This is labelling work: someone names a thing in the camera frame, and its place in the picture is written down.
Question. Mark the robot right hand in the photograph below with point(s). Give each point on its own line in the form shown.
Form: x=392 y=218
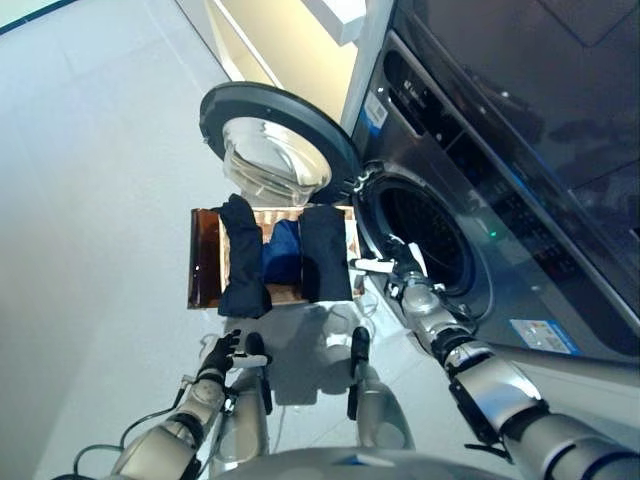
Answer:
x=407 y=267

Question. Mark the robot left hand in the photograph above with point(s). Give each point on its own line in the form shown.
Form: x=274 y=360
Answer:
x=217 y=357

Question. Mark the blue garment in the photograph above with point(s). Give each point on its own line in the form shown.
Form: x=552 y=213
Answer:
x=282 y=250

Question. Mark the robot right arm silver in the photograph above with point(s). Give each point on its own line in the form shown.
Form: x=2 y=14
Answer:
x=500 y=395

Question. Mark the robot left arm silver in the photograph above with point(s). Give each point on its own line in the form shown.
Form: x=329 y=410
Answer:
x=165 y=440

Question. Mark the grey washing machine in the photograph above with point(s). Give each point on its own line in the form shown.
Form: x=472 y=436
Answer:
x=525 y=250

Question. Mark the washing machine glass door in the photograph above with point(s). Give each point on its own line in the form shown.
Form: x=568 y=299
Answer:
x=280 y=145

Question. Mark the robot left foot black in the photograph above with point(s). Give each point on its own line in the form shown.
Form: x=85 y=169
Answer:
x=255 y=344

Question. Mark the robot left leg silver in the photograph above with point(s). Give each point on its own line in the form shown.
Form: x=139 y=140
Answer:
x=245 y=425

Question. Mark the robot leg silver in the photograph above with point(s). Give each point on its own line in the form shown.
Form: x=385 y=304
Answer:
x=380 y=415
x=245 y=425

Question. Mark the wicker laundry basket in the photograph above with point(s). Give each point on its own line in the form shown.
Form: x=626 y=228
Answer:
x=282 y=294

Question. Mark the amber acrylic stand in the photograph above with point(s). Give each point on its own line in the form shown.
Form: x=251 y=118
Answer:
x=202 y=260

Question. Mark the long black garment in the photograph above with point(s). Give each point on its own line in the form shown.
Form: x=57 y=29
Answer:
x=242 y=260

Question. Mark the robot right leg silver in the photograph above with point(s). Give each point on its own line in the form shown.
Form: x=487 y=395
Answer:
x=380 y=415

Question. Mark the blue white info sticker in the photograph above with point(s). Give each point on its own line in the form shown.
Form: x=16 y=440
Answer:
x=547 y=336

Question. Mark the blue energy label sticker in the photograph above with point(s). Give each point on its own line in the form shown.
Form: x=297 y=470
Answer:
x=376 y=113

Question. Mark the robot torso grey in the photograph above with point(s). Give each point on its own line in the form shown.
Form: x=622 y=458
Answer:
x=360 y=465

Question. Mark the white cabinet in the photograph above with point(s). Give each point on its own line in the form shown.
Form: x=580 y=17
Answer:
x=310 y=45

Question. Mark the dark grey dryer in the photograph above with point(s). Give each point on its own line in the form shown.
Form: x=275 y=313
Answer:
x=550 y=50

